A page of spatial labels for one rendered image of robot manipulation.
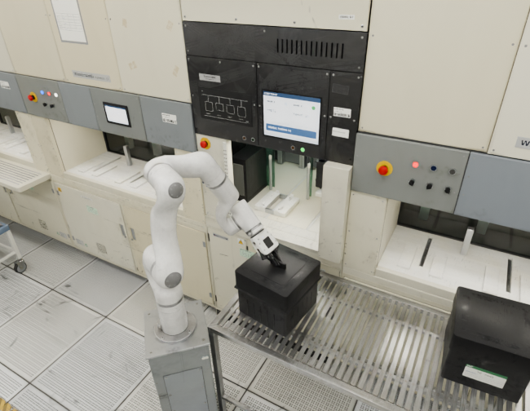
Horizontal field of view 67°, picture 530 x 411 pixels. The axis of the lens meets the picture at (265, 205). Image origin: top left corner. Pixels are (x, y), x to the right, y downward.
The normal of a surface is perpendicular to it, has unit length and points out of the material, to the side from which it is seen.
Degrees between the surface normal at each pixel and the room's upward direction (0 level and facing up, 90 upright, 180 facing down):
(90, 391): 0
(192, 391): 90
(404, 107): 90
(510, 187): 90
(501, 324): 0
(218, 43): 90
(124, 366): 0
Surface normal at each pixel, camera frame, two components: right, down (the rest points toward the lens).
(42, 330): -0.02, -0.85
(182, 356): 0.27, 0.51
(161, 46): -0.49, 0.47
